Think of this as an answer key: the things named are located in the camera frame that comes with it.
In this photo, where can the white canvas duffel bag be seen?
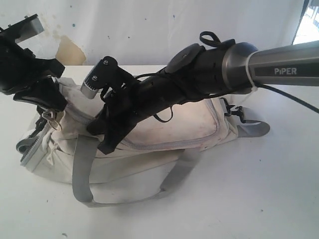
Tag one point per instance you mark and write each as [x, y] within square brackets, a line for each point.
[60, 149]

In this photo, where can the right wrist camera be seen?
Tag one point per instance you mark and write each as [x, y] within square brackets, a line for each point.
[105, 75]

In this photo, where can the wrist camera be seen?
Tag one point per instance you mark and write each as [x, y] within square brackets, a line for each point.
[105, 75]
[25, 29]

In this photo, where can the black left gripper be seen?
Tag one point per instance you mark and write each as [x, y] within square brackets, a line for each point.
[20, 69]

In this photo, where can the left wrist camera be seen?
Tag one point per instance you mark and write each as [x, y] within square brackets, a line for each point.
[25, 29]

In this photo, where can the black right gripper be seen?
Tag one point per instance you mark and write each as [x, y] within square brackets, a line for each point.
[124, 109]

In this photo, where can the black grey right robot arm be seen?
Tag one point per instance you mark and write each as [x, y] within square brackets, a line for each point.
[194, 74]

